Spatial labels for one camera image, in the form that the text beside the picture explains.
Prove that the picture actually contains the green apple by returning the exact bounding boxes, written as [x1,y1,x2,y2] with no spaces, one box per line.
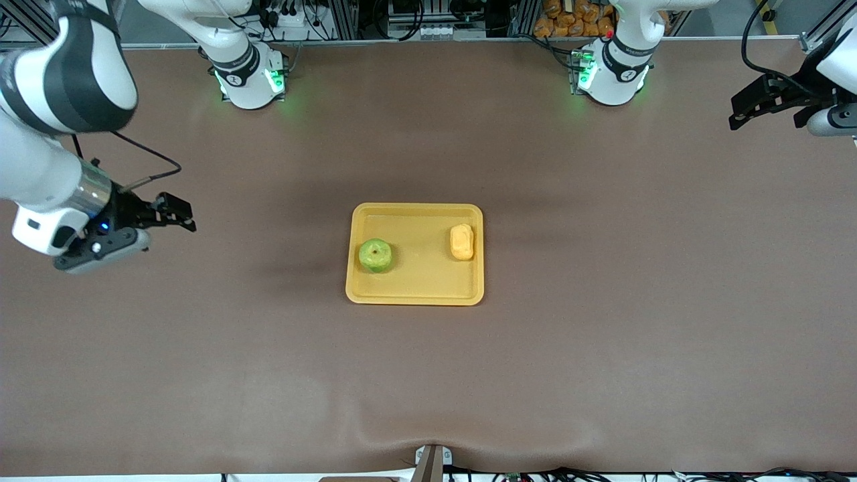
[358,238,394,274]

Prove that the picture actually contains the yellow potato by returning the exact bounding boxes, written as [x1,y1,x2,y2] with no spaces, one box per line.
[449,224,475,261]

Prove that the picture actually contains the yellow plastic tray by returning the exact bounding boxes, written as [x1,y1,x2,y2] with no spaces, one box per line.
[345,202,485,307]

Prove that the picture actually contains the bag of orange items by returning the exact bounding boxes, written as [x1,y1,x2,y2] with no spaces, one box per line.
[534,0,615,39]

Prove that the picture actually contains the white power strip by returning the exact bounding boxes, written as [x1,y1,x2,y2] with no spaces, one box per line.
[262,0,303,29]

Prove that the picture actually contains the brown table mat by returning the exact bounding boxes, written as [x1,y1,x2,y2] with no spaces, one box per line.
[0,37,857,477]

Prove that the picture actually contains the metal table clamp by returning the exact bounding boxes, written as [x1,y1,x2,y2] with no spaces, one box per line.
[412,444,454,482]

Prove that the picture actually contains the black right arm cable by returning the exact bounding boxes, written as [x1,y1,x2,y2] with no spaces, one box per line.
[70,129,183,196]

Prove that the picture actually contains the black cables along table edge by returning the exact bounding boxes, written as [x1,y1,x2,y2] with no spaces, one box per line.
[449,467,857,482]

